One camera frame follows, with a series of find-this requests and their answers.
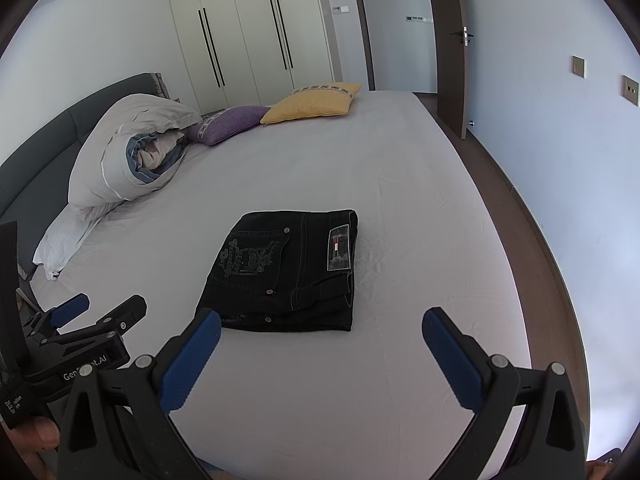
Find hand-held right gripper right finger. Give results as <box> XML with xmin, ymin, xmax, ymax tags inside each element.
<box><xmin>421</xmin><ymin>307</ymin><xmax>587</xmax><ymax>480</ymax></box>

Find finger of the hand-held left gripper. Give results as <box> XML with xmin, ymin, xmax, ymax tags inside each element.
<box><xmin>45</xmin><ymin>295</ymin><xmax>148</xmax><ymax>348</ymax></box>
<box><xmin>37</xmin><ymin>294</ymin><xmax>91</xmax><ymax>332</ymax></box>

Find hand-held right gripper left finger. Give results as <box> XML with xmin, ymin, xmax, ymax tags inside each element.
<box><xmin>57</xmin><ymin>308</ymin><xmax>222</xmax><ymax>480</ymax></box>

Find black pants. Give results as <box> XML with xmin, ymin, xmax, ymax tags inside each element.
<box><xmin>195</xmin><ymin>209</ymin><xmax>359</xmax><ymax>333</ymax></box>

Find person's left hand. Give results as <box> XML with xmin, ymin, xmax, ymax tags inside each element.
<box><xmin>10</xmin><ymin>415</ymin><xmax>62</xmax><ymax>480</ymax></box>

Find white pillow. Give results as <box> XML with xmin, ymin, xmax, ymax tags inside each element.
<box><xmin>32</xmin><ymin>202</ymin><xmax>123</xmax><ymax>281</ymax></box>

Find bed with white sheet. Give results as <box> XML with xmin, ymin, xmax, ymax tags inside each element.
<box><xmin>30</xmin><ymin>91</ymin><xmax>532</xmax><ymax>480</ymax></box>

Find grey padded headboard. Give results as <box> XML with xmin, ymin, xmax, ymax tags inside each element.
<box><xmin>0</xmin><ymin>72</ymin><xmax>173</xmax><ymax>221</ymax></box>

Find rolled beige duvet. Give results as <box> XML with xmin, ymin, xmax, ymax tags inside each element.
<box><xmin>68</xmin><ymin>93</ymin><xmax>203</xmax><ymax>209</ymax></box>

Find person's foot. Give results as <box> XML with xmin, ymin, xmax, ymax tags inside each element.
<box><xmin>587</xmin><ymin>447</ymin><xmax>623</xmax><ymax>480</ymax></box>

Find purple pillow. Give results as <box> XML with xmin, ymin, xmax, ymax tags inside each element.
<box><xmin>186</xmin><ymin>105</ymin><xmax>272</xmax><ymax>147</ymax></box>

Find brown wooden door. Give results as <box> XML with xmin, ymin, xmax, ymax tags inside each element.
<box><xmin>424</xmin><ymin>0</ymin><xmax>475</xmax><ymax>141</ymax></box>

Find yellow pillow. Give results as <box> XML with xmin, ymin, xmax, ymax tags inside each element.
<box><xmin>260</xmin><ymin>82</ymin><xmax>362</xmax><ymax>126</ymax></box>

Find cream wardrobe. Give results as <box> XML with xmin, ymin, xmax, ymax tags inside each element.
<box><xmin>167</xmin><ymin>0</ymin><xmax>336</xmax><ymax>116</ymax></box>

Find black wardrobe handle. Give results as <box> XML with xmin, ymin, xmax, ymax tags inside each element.
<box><xmin>272</xmin><ymin>0</ymin><xmax>295</xmax><ymax>70</ymax></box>
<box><xmin>203</xmin><ymin>8</ymin><xmax>226</xmax><ymax>87</ymax></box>
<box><xmin>197</xmin><ymin>9</ymin><xmax>220</xmax><ymax>89</ymax></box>
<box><xmin>265</xmin><ymin>0</ymin><xmax>289</xmax><ymax>71</ymax></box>

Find brown door frame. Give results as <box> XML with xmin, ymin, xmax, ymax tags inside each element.
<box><xmin>348</xmin><ymin>0</ymin><xmax>377</xmax><ymax>92</ymax></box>

